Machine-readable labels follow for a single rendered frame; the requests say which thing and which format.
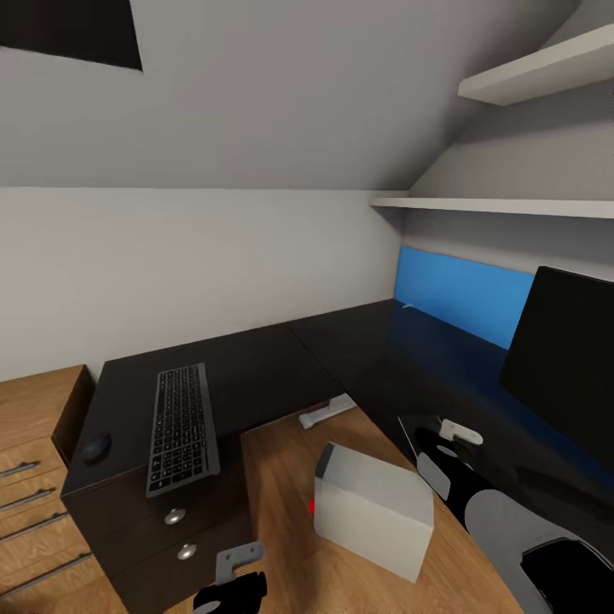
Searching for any mouse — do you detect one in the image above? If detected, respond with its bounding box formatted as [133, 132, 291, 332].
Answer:
[82, 432, 112, 461]

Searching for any monitor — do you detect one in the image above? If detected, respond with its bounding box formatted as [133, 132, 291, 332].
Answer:
[497, 266, 614, 518]

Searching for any keyboard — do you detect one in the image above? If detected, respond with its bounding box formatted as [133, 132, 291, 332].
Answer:
[146, 362, 221, 497]

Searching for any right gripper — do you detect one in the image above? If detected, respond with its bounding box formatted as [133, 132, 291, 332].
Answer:
[414, 426, 472, 465]

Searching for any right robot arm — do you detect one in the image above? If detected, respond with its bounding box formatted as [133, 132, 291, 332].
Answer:
[414, 419, 614, 614]

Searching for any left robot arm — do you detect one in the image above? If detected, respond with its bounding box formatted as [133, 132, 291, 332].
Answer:
[192, 542, 267, 614]

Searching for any notebook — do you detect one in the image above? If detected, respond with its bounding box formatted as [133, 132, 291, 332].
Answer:
[397, 414, 443, 460]

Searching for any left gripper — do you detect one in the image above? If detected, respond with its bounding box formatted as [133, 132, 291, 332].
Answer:
[195, 571, 267, 614]

